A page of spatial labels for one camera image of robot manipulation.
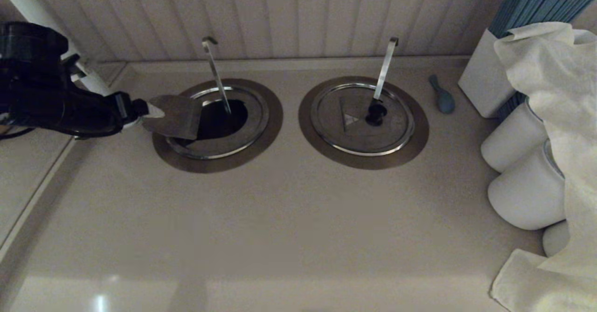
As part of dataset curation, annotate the small blue plastic spoon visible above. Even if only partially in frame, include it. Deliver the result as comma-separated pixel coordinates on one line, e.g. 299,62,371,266
428,74,456,115

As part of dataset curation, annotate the white square holder box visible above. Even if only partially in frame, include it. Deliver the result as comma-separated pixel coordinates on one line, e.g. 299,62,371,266
457,28,516,119

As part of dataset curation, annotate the cream cloth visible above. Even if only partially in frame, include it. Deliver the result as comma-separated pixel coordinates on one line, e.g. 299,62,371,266
489,21,597,312

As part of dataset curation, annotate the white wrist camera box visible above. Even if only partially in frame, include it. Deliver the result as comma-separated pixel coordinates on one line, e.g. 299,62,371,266
70,60,88,83

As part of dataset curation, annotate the brown steel well ring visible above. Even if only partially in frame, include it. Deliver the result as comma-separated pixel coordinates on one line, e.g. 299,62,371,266
298,76,430,170
152,79,284,173

